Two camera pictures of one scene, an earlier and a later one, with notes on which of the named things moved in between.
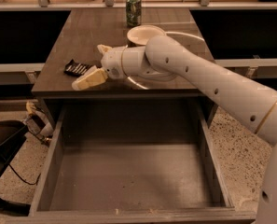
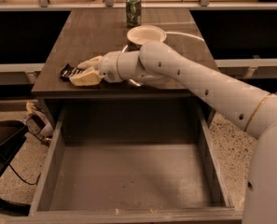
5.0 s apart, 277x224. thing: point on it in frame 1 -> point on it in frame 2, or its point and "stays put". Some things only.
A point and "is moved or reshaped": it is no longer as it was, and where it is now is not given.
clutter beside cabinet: [38, 123] stays put
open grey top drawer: [152, 162] stays put
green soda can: [133, 9] stays put
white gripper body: [112, 63] stays put
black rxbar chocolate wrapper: [76, 69] is moved or reshaped
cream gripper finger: [103, 49] -> [90, 63]
